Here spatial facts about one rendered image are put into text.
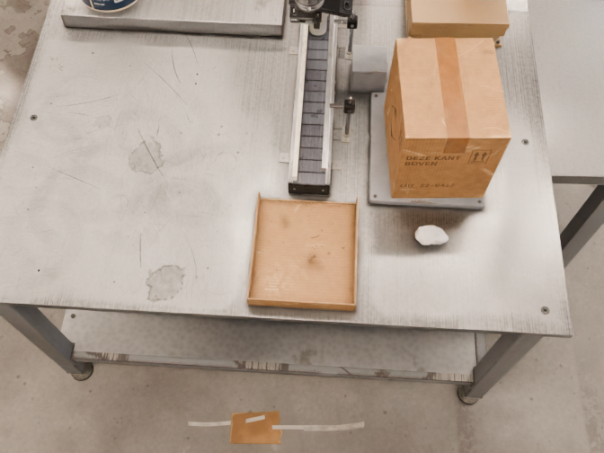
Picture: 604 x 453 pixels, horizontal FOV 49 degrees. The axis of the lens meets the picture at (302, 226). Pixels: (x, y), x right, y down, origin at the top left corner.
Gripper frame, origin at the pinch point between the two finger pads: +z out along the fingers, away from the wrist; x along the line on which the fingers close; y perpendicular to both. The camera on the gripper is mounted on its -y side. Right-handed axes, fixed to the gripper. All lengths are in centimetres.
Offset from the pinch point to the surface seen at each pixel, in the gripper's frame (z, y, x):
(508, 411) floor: 47, -73, 119
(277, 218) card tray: -12, 8, 55
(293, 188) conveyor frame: -10.1, 4.0, 46.7
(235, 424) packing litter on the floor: 41, 22, 128
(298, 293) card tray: -22, 1, 72
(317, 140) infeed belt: -5.2, -1.6, 33.5
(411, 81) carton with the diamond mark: -25.3, -23.1, 20.3
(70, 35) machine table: 18, 76, 3
